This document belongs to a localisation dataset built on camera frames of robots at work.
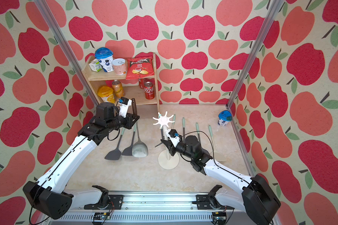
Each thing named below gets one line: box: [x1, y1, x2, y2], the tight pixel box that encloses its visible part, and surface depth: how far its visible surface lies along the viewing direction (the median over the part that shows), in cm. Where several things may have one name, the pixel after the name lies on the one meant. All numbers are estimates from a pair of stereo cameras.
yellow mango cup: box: [97, 85, 116, 104], surface depth 88 cm
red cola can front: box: [143, 81, 155, 100], surface depth 91 cm
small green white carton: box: [88, 58, 103, 73], surface depth 80 cm
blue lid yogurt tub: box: [94, 46, 115, 73], surface depth 76 cm
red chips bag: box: [125, 57, 155, 80], surface depth 78 cm
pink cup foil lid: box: [112, 58, 128, 76], surface depth 78 cm
